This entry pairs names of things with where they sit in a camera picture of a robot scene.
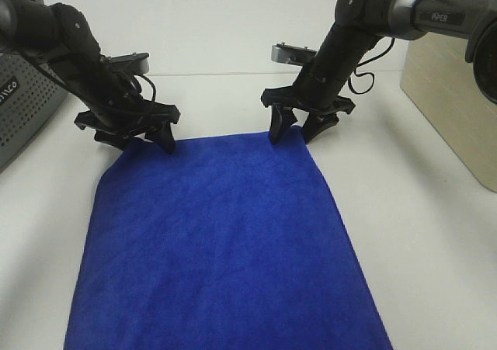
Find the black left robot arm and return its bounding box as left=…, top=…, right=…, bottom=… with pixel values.
left=1, top=0, right=180, bottom=154

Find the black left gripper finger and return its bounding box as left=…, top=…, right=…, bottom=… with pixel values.
left=94, top=130, right=130, bottom=151
left=145, top=122, right=176, bottom=154

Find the grey perforated plastic basket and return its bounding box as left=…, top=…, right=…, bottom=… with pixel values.
left=0, top=54, right=68, bottom=168

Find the black camera cable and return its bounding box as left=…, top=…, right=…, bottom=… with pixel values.
left=347, top=35, right=397, bottom=95
left=134, top=72, right=158, bottom=105

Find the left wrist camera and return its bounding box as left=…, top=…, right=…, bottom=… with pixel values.
left=106, top=52, right=150, bottom=75

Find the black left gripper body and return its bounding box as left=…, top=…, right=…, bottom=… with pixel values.
left=75, top=102, right=180, bottom=137

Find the black right camera cable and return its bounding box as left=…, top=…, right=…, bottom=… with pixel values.
left=347, top=35, right=397, bottom=95

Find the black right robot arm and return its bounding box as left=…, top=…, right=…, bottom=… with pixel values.
left=261, top=0, right=496, bottom=144

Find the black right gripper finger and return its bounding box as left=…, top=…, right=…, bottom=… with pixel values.
left=302, top=113, right=338, bottom=144
left=269, top=105, right=297, bottom=144

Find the black left camera cable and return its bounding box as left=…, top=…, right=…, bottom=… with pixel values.
left=134, top=72, right=158, bottom=105

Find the beige storage bin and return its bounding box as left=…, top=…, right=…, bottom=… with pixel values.
left=401, top=33, right=496, bottom=192

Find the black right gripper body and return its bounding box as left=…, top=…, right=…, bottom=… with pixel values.
left=261, top=86, right=356, bottom=117

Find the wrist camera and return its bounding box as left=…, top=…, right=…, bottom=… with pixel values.
left=106, top=52, right=150, bottom=75
left=271, top=43, right=317, bottom=67

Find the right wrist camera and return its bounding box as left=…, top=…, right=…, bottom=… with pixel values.
left=271, top=43, right=317, bottom=67

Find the blue microfibre towel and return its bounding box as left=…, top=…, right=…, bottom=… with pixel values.
left=64, top=127, right=391, bottom=349

